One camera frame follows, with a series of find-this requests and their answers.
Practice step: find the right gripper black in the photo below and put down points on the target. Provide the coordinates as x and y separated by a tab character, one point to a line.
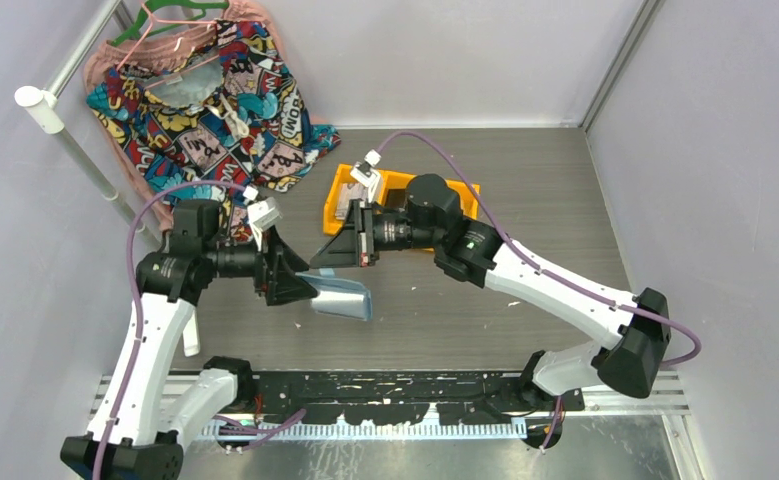
355	242

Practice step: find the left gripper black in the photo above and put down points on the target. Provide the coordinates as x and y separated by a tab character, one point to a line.
271	253

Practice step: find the blue card holder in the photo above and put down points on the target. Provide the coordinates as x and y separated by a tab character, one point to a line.
338	296

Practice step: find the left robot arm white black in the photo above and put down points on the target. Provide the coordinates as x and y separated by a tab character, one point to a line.
132	436

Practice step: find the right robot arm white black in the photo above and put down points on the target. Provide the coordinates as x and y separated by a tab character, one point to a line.
628	341

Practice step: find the silver cards stack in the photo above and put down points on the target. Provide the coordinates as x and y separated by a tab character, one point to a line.
348	192

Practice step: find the comic print shorts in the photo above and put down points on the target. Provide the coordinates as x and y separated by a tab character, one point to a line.
229	111

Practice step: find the pink garment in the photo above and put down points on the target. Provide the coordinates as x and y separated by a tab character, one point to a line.
162	52

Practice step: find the pink hanger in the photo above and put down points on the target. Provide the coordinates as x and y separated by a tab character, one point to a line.
199	75

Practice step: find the green hanger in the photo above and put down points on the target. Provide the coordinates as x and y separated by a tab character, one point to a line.
159	16

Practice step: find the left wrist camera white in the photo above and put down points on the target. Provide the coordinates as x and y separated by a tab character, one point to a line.
263	215

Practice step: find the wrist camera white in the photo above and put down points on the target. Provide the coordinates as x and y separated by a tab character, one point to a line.
365	173
263	215

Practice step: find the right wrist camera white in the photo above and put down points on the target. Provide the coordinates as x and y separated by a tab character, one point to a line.
365	173

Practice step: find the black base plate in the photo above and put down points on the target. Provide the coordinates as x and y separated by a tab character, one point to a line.
390	397

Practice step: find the metal clothes rail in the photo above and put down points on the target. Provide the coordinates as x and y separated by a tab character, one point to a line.
63	36

